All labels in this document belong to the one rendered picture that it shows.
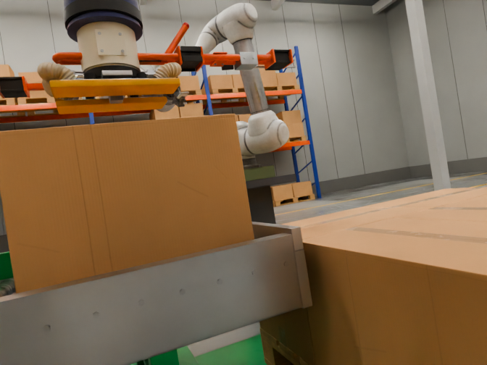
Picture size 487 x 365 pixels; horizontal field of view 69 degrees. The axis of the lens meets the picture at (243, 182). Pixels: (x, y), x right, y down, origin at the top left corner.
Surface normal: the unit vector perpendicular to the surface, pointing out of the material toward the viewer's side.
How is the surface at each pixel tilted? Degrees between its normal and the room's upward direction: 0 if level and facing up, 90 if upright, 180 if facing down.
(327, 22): 90
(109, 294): 90
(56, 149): 90
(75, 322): 90
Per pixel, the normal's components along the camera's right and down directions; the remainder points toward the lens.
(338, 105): 0.36, -0.06
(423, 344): -0.91, 0.15
